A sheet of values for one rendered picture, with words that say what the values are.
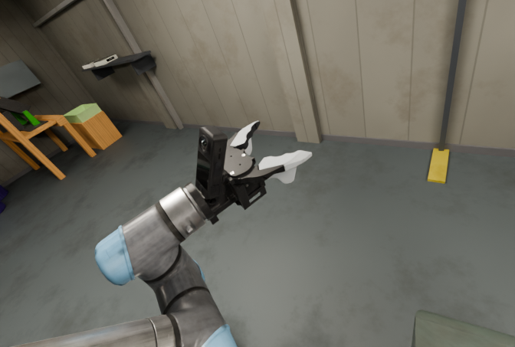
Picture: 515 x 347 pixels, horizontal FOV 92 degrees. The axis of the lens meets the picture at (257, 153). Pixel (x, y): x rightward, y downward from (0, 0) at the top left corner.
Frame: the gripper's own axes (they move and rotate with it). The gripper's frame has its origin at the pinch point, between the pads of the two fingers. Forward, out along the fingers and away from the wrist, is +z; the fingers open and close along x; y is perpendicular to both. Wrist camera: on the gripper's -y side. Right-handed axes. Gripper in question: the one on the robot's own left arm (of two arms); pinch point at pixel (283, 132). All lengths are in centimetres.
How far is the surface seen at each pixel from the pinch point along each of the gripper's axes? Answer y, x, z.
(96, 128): 187, -512, -85
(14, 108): 108, -564, -173
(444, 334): 28.2, 34.1, 0.8
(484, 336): 27.7, 38.0, 4.8
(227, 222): 177, -125, -3
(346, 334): 158, 9, 9
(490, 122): 127, -6, 202
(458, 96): 107, -30, 194
